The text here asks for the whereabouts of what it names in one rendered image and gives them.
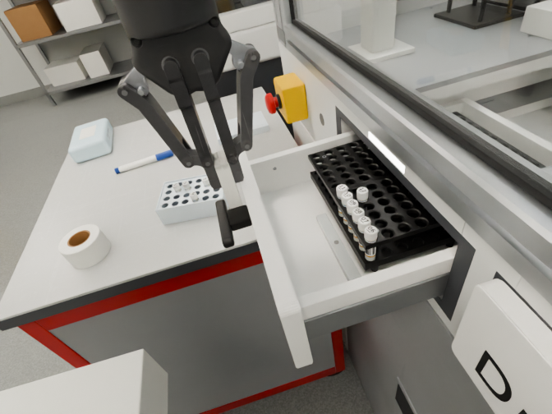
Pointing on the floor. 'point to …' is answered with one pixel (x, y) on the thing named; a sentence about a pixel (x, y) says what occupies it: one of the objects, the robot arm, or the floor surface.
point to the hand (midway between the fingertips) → (228, 182)
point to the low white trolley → (162, 278)
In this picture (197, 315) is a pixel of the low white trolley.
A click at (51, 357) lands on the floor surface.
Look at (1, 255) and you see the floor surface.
